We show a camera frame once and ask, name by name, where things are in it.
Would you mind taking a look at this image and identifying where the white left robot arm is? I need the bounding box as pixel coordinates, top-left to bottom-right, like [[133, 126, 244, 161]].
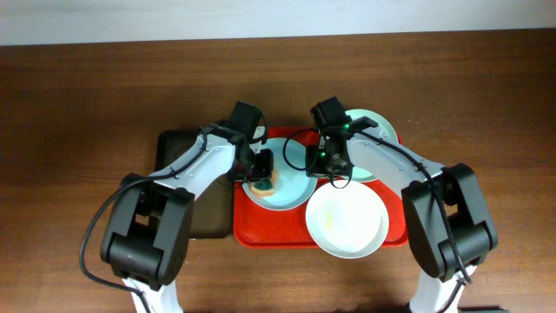
[[100, 123, 273, 312]]

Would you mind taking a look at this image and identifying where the green and yellow sponge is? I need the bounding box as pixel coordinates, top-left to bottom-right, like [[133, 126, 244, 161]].
[[250, 170, 279, 197]]

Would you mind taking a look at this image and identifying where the black rectangular tray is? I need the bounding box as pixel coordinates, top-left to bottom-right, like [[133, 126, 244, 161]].
[[155, 130, 233, 239]]

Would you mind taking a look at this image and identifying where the light blue plate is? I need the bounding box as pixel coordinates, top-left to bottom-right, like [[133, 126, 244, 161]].
[[242, 137, 317, 211]]

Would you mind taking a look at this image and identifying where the white plate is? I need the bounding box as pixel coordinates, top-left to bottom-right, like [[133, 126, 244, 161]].
[[305, 183, 389, 259]]

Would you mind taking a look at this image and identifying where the light green plate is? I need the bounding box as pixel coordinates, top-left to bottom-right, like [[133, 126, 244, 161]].
[[346, 109, 400, 183]]

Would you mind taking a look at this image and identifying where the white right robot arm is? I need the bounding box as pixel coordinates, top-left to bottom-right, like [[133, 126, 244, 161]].
[[307, 117, 499, 312]]

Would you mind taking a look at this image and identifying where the red plastic tray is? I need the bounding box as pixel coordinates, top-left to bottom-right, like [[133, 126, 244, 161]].
[[233, 126, 409, 250]]

